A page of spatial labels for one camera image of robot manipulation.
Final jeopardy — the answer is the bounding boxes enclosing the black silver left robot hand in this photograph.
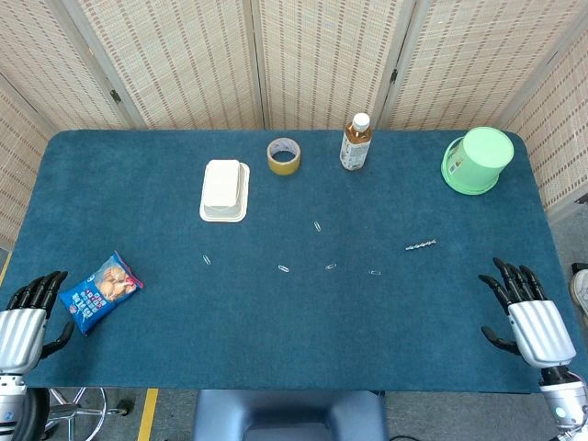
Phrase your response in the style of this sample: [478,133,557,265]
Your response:
[0,270,75,373]

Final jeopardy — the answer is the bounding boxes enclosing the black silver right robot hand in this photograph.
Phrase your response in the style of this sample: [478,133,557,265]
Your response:
[478,256,578,370]

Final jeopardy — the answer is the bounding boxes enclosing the white shoe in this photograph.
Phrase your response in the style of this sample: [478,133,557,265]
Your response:
[569,268,588,317]

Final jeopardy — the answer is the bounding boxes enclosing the blue cookie snack bag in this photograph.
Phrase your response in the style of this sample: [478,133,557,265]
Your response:
[58,250,145,336]

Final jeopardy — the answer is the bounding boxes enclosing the chrome stool base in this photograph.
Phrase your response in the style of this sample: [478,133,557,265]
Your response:
[43,387,137,441]

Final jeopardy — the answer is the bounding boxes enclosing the green upturned plastic bucket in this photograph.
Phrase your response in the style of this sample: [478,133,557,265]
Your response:
[440,126,515,196]

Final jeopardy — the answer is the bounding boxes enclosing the white lidded food container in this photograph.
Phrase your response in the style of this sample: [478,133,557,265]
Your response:
[198,158,252,224]

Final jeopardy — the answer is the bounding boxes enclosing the blue felt table cloth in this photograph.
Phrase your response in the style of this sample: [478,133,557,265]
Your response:
[0,130,575,395]

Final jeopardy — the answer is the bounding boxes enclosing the tea bottle white cap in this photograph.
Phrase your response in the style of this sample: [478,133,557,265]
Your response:
[339,112,374,173]

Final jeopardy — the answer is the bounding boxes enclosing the blue grey robot torso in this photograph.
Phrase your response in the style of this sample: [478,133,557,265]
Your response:
[192,389,390,441]

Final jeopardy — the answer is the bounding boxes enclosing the yellow packing tape roll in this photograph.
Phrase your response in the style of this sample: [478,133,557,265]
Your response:
[266,136,303,176]

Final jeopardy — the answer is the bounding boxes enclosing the woven folding screen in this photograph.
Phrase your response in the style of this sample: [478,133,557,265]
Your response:
[0,0,588,252]

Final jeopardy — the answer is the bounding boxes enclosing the black corrugated hose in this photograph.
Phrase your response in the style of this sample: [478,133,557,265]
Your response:
[11,388,51,441]

